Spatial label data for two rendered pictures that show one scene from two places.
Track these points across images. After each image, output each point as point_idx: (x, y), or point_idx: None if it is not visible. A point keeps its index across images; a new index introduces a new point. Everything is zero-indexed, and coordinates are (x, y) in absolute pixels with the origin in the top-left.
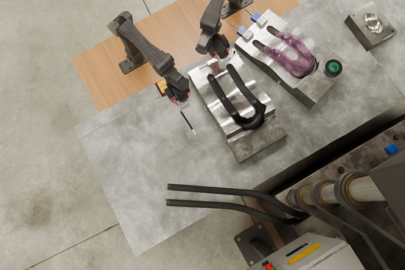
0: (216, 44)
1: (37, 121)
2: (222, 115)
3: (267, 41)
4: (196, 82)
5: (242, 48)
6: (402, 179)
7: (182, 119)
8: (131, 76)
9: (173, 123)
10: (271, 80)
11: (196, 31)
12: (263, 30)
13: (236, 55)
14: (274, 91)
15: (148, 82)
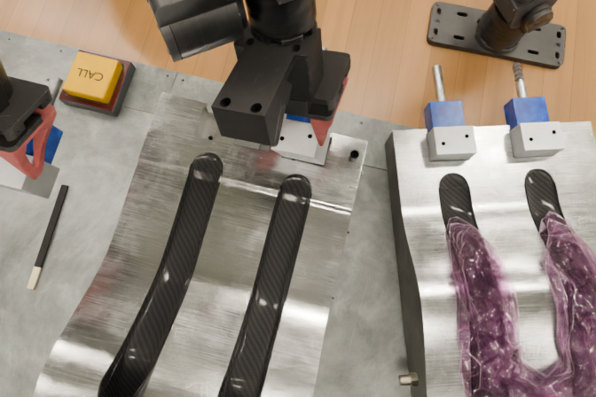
0: (259, 57)
1: None
2: (97, 332)
3: (497, 216)
4: (152, 146)
5: (397, 167)
6: None
7: (46, 209)
8: None
9: (11, 200)
10: (397, 341)
11: (328, 14)
12: (514, 171)
13: (353, 172)
14: (372, 386)
15: (77, 35)
